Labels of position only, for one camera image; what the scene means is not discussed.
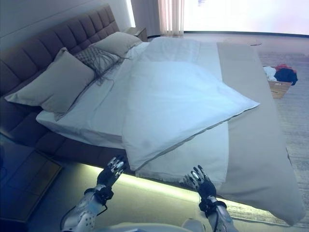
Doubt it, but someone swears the wooden nightstand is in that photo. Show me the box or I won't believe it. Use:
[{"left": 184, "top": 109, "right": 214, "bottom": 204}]
[
  {"left": 125, "top": 26, "right": 147, "bottom": 42},
  {"left": 0, "top": 142, "right": 63, "bottom": 222}
]

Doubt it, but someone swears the brown upholstered bed frame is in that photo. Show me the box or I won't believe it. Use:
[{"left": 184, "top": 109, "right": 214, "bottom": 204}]
[{"left": 0, "top": 95, "right": 136, "bottom": 174}]

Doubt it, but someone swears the large beige pillow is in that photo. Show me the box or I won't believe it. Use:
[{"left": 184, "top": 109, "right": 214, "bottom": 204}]
[
  {"left": 4, "top": 47, "right": 95, "bottom": 115},
  {"left": 93, "top": 31, "right": 143, "bottom": 58}
]

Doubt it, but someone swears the dark blue garment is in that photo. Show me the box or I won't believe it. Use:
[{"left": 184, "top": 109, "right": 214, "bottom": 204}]
[{"left": 274, "top": 69, "right": 299, "bottom": 86}]

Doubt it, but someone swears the brown tufted headboard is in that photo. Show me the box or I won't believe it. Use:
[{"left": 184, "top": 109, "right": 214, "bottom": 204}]
[{"left": 0, "top": 3, "right": 117, "bottom": 97}]

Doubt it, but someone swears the silver robot torso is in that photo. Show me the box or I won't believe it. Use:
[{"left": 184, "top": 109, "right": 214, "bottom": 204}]
[{"left": 106, "top": 218, "right": 208, "bottom": 232}]

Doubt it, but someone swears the white garment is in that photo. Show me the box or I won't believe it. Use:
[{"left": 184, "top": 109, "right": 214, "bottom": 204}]
[{"left": 263, "top": 65, "right": 278, "bottom": 82}]

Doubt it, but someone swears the white bed sheet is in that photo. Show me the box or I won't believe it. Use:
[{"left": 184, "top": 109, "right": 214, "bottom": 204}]
[{"left": 36, "top": 42, "right": 152, "bottom": 151}]

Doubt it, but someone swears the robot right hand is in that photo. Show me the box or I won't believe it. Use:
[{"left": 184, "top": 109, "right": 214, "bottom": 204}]
[{"left": 189, "top": 165, "right": 218, "bottom": 203}]

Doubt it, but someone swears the sheer beige curtain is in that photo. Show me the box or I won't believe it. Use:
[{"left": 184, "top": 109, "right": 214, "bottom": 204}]
[{"left": 156, "top": 0, "right": 185, "bottom": 37}]

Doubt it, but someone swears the grey woven fringed cushion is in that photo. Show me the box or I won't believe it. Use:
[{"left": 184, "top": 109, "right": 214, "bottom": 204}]
[{"left": 74, "top": 45, "right": 124, "bottom": 87}]

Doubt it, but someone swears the beige bed runner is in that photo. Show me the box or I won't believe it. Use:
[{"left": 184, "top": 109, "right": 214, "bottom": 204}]
[{"left": 216, "top": 41, "right": 306, "bottom": 222}]

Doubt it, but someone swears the cardboard box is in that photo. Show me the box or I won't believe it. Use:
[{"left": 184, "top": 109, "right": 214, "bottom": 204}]
[{"left": 267, "top": 81, "right": 293, "bottom": 99}]

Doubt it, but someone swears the white duvet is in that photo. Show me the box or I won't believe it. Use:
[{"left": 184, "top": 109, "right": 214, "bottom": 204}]
[{"left": 122, "top": 36, "right": 261, "bottom": 184}]

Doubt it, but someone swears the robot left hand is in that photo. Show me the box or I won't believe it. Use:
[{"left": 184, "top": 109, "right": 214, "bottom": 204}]
[{"left": 96, "top": 156, "right": 126, "bottom": 193}]

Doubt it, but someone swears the red garment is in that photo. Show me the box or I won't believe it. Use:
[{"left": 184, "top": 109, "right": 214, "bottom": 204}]
[{"left": 276, "top": 63, "right": 297, "bottom": 73}]

